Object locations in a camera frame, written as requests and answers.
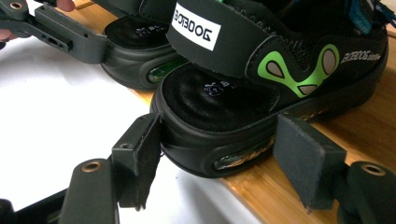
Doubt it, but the black sandal with green pattern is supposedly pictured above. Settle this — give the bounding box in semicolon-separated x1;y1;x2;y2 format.
92;0;191;92
149;0;390;179

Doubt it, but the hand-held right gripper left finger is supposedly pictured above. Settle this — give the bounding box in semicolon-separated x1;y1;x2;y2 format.
110;113;163;212

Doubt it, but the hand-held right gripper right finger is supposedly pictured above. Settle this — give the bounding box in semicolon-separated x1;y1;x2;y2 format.
273;113;347;213

